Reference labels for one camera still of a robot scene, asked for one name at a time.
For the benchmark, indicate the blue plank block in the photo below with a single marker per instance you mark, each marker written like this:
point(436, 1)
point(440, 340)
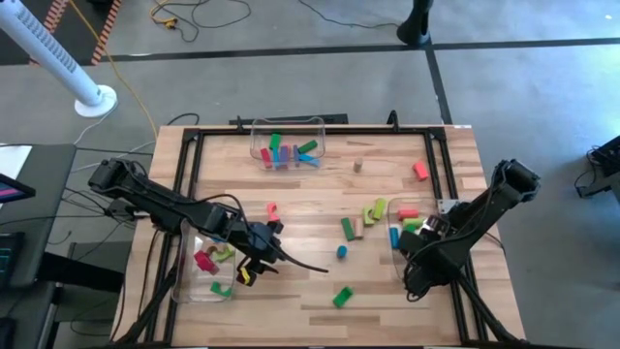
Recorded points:
point(308, 160)
point(276, 157)

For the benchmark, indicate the black diagonal frame strut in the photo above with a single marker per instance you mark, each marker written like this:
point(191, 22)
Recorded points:
point(484, 315)
point(147, 310)

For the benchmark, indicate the black floor stand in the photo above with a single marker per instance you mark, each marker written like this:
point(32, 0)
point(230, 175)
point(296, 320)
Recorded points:
point(415, 29)

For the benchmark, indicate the clear plastic bin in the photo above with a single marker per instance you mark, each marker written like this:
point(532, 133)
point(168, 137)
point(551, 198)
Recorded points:
point(315, 126)
point(194, 291)
point(393, 264)

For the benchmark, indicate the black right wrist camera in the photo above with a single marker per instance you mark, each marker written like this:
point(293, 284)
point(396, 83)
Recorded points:
point(409, 238)

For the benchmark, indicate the black frame clamp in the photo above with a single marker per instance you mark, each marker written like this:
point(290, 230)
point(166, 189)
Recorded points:
point(392, 118)

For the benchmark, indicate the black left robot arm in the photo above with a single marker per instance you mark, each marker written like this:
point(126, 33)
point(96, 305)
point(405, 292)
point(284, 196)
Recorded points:
point(160, 199)

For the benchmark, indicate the white sheet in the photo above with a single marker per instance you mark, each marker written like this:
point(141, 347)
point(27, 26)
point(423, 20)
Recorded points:
point(12, 160)

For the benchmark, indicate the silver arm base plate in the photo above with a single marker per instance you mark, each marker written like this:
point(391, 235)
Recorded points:
point(448, 206)

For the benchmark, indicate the short pink plank block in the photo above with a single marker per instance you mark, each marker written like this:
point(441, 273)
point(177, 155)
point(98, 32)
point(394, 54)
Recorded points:
point(420, 170)

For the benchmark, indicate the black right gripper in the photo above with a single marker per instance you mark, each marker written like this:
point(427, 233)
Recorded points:
point(431, 266)

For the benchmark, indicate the light green arch block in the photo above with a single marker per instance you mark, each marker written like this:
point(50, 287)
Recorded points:
point(368, 215)

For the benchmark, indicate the lit monitor screen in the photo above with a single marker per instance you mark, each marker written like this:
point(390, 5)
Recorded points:
point(12, 190)

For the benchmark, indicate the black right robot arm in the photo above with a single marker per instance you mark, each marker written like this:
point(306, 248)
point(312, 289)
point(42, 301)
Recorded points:
point(489, 213)

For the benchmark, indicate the light green plank block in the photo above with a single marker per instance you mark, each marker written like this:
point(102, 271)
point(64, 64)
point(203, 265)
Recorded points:
point(379, 208)

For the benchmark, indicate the black orange striped mat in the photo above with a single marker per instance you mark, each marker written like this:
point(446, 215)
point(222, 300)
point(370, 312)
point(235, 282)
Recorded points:
point(77, 34)

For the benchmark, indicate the red arch block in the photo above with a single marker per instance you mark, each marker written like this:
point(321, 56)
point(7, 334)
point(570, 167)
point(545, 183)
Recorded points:
point(206, 262)

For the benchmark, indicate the small red cube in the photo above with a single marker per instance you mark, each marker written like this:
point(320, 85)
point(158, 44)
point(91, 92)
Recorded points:
point(272, 212)

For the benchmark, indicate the black power adapter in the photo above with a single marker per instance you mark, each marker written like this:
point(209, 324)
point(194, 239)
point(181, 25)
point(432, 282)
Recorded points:
point(118, 209)

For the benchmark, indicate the black side desk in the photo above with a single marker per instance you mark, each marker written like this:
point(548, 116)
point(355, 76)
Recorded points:
point(48, 194)

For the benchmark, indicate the red plank block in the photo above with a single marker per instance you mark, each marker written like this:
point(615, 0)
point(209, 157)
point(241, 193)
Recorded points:
point(266, 157)

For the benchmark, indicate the small light green block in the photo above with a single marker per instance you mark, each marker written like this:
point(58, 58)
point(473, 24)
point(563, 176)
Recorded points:
point(224, 253)

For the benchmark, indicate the large green block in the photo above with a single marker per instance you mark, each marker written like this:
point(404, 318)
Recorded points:
point(343, 296)

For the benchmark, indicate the white tower fan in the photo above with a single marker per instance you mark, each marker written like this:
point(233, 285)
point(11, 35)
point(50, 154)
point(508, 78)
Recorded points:
point(43, 48)

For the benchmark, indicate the black metal table frame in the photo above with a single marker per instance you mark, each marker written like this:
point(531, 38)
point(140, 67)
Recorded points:
point(412, 131)

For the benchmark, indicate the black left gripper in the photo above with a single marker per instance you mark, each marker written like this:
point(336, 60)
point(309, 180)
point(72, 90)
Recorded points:
point(254, 237)

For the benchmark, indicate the blue cylinder block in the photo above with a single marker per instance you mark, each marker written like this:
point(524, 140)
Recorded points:
point(394, 237)
point(342, 251)

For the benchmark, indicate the light green cylinder block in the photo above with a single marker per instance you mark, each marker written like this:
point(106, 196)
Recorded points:
point(413, 222)

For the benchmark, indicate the red cylinder block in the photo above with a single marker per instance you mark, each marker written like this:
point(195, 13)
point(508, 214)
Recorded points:
point(408, 213)

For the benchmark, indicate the keyboard with lit keys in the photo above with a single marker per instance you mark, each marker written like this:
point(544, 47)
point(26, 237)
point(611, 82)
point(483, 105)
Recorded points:
point(7, 257)

